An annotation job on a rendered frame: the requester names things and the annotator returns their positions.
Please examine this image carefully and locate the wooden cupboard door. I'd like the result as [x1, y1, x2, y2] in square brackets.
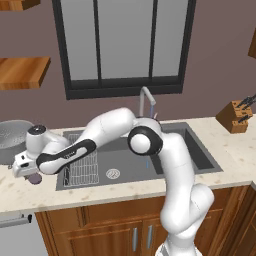
[53, 219, 143, 256]
[141, 208, 225, 256]

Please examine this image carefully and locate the black handled knife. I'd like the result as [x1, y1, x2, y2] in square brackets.
[237, 114, 254, 125]
[236, 93, 256, 110]

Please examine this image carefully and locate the wooden wall cupboard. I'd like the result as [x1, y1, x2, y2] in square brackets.
[247, 27, 256, 60]

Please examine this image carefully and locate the silver dishwasher handle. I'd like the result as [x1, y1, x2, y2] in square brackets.
[0, 214, 33, 229]

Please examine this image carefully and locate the wooden corner cupboard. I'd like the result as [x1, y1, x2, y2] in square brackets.
[219, 184, 256, 256]

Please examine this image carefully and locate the wooden wall shelf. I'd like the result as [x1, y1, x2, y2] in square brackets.
[0, 0, 42, 12]
[0, 56, 52, 91]

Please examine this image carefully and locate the silver sink faucet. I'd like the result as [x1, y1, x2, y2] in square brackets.
[138, 86, 158, 120]

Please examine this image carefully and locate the grey kitchen sink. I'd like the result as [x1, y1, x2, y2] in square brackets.
[55, 121, 224, 192]

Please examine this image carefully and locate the silver cupboard handle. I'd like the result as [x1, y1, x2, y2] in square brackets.
[132, 227, 139, 253]
[146, 224, 154, 250]

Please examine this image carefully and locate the purple eggplant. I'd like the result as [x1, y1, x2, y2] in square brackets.
[27, 173, 44, 185]

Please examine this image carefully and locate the grey metal pot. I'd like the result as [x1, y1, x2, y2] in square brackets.
[0, 119, 35, 166]

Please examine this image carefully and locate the grey dishwasher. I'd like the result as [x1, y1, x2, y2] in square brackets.
[0, 212, 50, 256]

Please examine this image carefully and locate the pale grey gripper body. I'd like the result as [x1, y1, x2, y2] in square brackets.
[12, 164, 41, 178]

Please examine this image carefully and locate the wire rack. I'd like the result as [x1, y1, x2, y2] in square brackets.
[62, 132, 101, 189]

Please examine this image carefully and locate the wooden knife block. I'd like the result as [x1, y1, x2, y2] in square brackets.
[215, 99, 252, 135]

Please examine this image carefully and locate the black framed window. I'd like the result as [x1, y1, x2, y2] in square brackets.
[51, 0, 198, 101]

